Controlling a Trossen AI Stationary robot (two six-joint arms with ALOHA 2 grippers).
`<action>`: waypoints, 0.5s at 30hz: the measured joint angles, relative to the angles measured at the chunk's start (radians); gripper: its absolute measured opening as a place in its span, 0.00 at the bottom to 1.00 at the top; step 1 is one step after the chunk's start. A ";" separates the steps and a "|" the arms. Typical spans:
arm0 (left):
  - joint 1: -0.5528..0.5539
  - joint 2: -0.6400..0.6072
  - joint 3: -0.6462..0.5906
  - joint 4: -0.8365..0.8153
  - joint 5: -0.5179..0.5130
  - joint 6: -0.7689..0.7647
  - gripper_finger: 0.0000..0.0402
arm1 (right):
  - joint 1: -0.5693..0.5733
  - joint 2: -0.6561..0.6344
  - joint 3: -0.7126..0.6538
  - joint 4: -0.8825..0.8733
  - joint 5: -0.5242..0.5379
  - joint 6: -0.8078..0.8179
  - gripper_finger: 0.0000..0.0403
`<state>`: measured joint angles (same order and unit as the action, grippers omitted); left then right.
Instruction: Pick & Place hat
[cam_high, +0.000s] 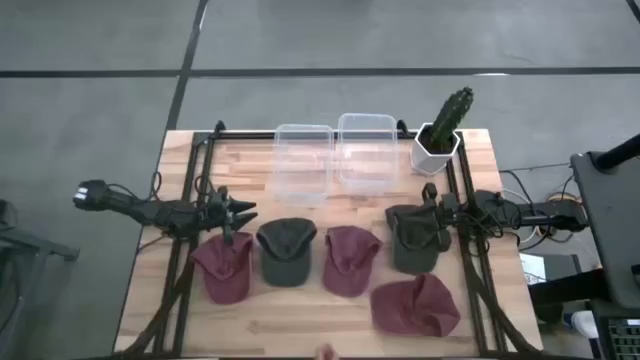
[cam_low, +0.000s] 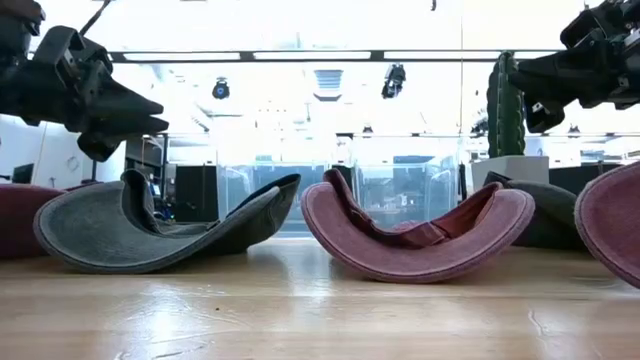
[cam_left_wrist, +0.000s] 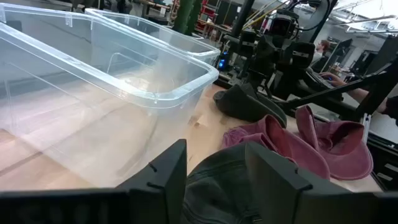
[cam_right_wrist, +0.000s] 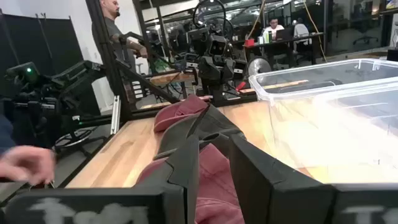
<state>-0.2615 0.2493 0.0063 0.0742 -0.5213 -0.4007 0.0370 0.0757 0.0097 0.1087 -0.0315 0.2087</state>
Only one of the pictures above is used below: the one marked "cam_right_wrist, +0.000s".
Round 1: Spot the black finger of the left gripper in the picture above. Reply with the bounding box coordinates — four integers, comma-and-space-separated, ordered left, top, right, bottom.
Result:
198, 56, 216, 84
221, 58, 236, 82

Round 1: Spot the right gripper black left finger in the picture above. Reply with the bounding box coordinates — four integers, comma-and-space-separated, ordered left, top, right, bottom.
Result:
136, 133, 200, 224

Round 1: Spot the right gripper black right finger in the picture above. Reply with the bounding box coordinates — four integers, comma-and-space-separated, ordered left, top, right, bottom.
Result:
229, 133, 337, 224

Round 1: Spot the maroon baseball cap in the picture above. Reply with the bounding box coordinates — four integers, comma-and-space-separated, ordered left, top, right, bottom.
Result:
135, 142, 246, 224
153, 94, 210, 133

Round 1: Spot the grey round disc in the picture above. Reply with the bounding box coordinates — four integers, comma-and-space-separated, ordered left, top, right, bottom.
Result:
247, 57, 272, 77

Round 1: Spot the wooden background table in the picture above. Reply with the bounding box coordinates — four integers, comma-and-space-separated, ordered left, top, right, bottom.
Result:
149, 70, 200, 87

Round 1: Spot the green bag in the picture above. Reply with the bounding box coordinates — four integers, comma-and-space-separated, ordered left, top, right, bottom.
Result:
152, 58, 171, 74

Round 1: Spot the black office desk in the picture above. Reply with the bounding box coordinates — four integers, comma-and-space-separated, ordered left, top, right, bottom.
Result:
243, 32, 326, 68

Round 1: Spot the person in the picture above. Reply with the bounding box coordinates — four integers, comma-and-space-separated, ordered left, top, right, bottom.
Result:
262, 17, 285, 41
98, 0, 149, 73
292, 17, 311, 44

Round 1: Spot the black laptop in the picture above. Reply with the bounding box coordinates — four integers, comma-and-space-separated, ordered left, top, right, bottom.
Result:
275, 28, 295, 41

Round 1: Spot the clear plastic bin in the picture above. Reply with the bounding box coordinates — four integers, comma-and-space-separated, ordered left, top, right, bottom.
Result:
269, 77, 398, 185
248, 58, 398, 105

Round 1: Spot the standing man in grey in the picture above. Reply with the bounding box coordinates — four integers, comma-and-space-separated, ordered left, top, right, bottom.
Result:
85, 0, 133, 124

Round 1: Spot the black chair base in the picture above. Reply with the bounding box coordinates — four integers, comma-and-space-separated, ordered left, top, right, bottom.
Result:
53, 128, 108, 156

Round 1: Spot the black office chair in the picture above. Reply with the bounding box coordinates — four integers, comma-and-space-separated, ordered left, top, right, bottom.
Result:
353, 18, 381, 46

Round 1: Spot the black partition panel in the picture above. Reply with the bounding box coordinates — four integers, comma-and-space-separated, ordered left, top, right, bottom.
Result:
0, 12, 85, 94

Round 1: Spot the person's hand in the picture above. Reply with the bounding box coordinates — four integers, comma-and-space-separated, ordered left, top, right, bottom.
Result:
0, 145, 57, 187

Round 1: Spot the black device with green light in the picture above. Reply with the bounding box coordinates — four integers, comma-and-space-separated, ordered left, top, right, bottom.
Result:
3, 60, 108, 149

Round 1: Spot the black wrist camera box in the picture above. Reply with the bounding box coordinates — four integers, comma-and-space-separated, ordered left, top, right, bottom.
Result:
208, 35, 228, 57

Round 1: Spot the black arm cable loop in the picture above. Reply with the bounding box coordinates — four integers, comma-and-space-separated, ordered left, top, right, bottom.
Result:
192, 0, 234, 40

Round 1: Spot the black diagonal frame brace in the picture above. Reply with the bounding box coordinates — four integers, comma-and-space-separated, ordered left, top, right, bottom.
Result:
116, 60, 175, 105

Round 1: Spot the silver metal bracket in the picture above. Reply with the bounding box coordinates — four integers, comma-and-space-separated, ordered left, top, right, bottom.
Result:
110, 95, 122, 135

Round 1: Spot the yellow cable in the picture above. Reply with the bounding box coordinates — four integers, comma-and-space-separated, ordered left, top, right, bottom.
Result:
303, 0, 328, 63

